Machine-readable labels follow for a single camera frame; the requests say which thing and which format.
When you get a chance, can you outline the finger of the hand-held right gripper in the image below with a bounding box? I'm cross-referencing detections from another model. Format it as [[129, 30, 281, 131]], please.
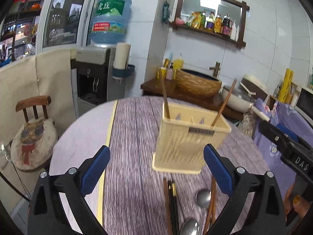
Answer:
[[259, 121, 297, 153], [277, 124, 313, 152]]

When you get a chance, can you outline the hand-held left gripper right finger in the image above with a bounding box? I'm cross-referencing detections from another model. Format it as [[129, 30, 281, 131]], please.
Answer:
[[204, 144, 286, 235]]

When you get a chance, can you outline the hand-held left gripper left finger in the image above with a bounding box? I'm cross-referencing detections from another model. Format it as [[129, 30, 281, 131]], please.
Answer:
[[28, 145, 111, 235]]

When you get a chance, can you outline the brown wooden chopstick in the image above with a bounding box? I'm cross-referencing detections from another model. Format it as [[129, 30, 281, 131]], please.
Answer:
[[163, 177, 174, 235], [208, 193, 218, 228], [203, 176, 217, 235], [160, 78, 171, 119], [211, 78, 237, 127]]

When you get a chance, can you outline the cream plastic utensil basket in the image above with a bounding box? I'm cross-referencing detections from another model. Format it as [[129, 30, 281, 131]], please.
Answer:
[[152, 102, 231, 175]]

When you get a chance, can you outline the steel spoon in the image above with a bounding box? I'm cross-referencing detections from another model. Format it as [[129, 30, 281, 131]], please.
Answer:
[[180, 219, 199, 235], [196, 189, 213, 210]]

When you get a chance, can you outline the person's right hand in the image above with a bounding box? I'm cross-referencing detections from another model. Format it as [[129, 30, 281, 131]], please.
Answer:
[[284, 183, 313, 222]]

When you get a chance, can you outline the purple floral cloth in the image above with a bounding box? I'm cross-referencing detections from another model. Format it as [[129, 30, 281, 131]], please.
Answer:
[[253, 98, 313, 201]]

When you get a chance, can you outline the microwave oven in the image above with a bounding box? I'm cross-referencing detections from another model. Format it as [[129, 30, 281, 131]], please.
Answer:
[[295, 87, 313, 123]]

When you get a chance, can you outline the yellow wrap roll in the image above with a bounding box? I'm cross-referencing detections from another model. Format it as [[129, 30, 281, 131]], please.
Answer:
[[279, 69, 293, 104]]

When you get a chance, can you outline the white and brown cooker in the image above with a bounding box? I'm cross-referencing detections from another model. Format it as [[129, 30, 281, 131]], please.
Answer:
[[241, 75, 268, 101]]

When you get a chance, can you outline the woven pattern wash basin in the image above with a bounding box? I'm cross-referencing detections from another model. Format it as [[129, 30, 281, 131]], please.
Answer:
[[175, 69, 223, 98]]

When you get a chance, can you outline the bronze faucet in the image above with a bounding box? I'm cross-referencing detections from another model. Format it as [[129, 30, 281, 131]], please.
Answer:
[[210, 62, 221, 78]]

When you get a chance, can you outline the grey water dispenser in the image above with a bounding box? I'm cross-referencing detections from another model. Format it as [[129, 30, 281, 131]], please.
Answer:
[[76, 45, 128, 106]]

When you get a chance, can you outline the wooden chair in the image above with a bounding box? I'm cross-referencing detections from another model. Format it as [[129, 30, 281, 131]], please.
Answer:
[[15, 95, 59, 172]]

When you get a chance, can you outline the blue cup holder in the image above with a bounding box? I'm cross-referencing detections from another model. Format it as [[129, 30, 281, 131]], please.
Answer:
[[112, 64, 135, 80]]

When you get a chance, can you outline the beige cloth cover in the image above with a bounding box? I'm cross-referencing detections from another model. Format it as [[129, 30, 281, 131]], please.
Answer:
[[0, 48, 79, 152]]

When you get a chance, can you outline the yellow soap bottle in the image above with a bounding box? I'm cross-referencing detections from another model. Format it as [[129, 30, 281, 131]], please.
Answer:
[[172, 53, 184, 70]]

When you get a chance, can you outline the white paper cup sleeve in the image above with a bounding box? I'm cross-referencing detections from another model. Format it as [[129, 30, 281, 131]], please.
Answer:
[[114, 42, 131, 69]]

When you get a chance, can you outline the dark sauce bottle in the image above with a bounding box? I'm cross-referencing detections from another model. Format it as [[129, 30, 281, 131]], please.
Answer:
[[221, 14, 233, 35]]

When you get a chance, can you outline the wooden-framed mirror shelf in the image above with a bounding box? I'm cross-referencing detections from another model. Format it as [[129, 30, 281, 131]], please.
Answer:
[[169, 0, 250, 48]]

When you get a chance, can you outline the yellow label oil bottle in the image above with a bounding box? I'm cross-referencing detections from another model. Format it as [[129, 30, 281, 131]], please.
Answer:
[[214, 13, 223, 33]]

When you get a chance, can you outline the purple label oil bottle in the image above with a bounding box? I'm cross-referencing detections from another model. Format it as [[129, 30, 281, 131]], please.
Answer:
[[206, 12, 216, 32]]

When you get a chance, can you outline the yellow food packet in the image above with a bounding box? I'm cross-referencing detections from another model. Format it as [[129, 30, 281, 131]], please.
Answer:
[[191, 12, 203, 29]]

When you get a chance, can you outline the blue water bottle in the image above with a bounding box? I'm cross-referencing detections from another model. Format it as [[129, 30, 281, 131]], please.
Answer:
[[89, 0, 132, 47]]

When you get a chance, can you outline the white-framed glass door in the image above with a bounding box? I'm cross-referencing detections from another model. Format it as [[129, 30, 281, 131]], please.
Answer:
[[39, 0, 104, 52]]

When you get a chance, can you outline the teal hanging ornament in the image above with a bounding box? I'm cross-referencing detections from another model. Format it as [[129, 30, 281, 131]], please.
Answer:
[[162, 1, 171, 25]]

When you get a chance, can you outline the white pan with handle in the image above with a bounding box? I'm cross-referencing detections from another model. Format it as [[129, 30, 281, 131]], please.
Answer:
[[221, 85, 271, 123]]

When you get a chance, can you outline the black cable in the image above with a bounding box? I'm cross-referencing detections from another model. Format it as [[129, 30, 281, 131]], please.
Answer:
[[0, 171, 33, 202]]

